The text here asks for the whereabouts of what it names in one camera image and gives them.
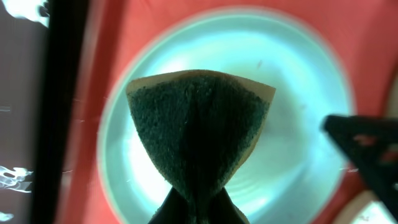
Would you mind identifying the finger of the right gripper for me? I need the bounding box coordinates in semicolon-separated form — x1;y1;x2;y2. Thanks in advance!
323;115;397;219

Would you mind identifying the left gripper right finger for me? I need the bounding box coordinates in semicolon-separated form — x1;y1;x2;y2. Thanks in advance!
211;188;249;224

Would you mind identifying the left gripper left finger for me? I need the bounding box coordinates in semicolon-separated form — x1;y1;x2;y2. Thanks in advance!
149;187;194;224

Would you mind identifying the light blue plate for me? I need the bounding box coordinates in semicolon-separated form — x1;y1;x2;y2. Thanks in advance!
97;7;353;223
385;75;397;118

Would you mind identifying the green yellow sponge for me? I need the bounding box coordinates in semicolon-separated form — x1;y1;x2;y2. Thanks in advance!
126;70;275;202

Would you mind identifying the light blue plate top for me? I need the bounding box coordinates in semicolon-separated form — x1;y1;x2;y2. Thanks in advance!
385;75;397;118

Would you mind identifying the red plastic tray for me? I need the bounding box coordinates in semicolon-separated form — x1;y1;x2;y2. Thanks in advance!
55;0;397;223

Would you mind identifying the black water tray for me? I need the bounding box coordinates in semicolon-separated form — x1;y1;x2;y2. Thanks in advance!
1;1;90;223

